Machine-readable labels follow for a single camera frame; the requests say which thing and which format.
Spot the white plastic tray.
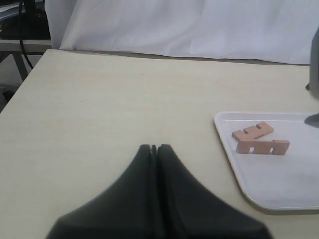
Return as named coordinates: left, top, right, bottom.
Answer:
left=214, top=112, right=319, bottom=212

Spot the grey side table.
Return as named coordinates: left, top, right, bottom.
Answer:
left=0, top=39, right=51, bottom=81

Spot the white backdrop cloth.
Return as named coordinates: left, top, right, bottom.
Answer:
left=60, top=0, right=319, bottom=64

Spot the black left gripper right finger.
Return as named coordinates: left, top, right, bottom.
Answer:
left=158, top=144, right=272, bottom=239

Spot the notched wooden piece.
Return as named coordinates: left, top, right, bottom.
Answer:
left=236, top=140, right=290, bottom=155
left=232, top=121, right=274, bottom=141

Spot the black hanging cable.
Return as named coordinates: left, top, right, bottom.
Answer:
left=18, top=0, right=34, bottom=70

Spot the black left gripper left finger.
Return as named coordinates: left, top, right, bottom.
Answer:
left=47, top=145, right=160, bottom=239

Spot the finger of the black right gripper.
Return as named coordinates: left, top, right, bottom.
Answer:
left=304, top=114, right=319, bottom=127

